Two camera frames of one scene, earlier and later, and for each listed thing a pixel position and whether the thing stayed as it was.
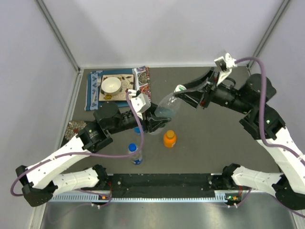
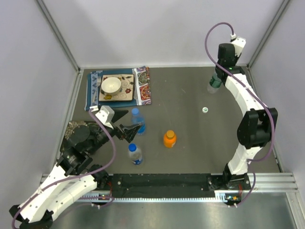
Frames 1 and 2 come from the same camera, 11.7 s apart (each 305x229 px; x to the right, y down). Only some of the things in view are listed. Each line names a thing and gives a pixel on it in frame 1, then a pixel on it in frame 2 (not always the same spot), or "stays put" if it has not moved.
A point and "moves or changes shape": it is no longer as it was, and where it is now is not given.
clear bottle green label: (168, 107) moves or changes shape
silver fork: (98, 80) stays put
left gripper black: (153, 125) to (129, 131)
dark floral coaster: (72, 129) stays put
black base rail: (161, 185) stays put
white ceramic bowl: (111, 86) stays put
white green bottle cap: (180, 88) to (205, 109)
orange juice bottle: (169, 139) stays put
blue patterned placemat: (113, 86) stays put
